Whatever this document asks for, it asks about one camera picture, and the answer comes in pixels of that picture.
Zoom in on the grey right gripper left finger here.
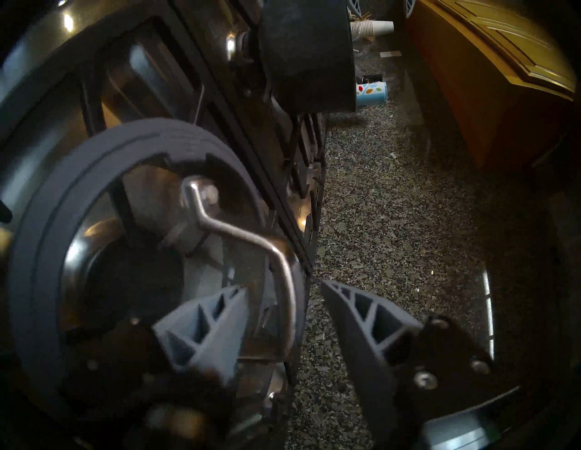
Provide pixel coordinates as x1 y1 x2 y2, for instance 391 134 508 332
64 286 250 395

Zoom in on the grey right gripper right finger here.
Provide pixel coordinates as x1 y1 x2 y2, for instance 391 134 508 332
320 280 495 450

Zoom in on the dark grey saucepan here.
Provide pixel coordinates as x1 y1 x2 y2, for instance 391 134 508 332
259 0 357 114

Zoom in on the blue leaf print canister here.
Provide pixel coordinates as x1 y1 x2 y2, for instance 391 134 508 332
355 81 388 107

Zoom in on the stainless steel gas cooktop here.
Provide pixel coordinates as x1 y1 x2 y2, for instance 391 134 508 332
0 0 327 450

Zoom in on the wooden upper cabinet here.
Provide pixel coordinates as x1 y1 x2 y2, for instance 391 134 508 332
404 0 581 173

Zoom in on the stack of white paper cups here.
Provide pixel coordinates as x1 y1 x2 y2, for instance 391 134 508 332
350 19 394 38

